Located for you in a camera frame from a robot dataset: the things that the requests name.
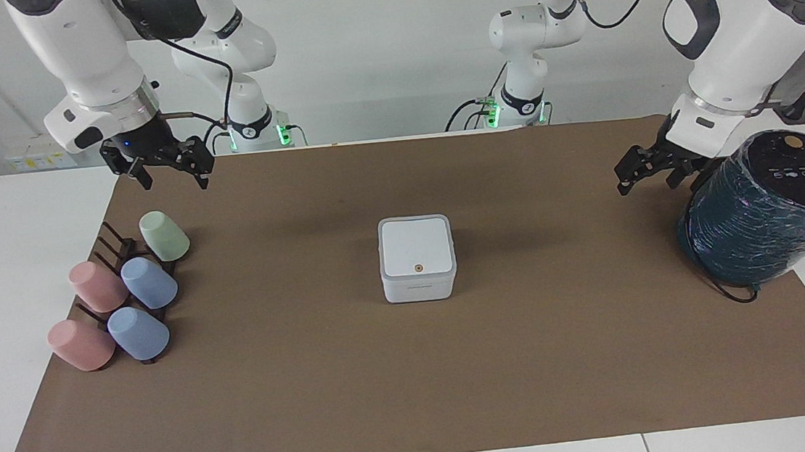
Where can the black cup rack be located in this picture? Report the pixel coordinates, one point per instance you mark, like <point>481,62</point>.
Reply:
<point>115,245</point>

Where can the blue cup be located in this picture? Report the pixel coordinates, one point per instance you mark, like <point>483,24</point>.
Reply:
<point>139,334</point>
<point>150,283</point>

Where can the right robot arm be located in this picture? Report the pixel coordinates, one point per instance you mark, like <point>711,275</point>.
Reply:
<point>89,57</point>

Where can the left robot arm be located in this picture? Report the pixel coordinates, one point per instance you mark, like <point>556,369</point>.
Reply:
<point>742,29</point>

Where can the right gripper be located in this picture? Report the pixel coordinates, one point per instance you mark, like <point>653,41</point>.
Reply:
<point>143,138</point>

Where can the white square trash can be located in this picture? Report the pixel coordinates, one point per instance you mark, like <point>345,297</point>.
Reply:
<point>417,257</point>

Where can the pink cup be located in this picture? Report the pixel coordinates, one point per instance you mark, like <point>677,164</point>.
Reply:
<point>81,346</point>
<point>97,287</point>

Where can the green cup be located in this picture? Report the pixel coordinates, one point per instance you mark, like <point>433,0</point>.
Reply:
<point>164,236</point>

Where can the dark teal wrapped cylinder appliance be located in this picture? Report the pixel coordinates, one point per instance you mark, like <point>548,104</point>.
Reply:
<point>766,216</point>

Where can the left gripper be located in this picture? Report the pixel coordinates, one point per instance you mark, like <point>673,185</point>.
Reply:
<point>683,149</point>

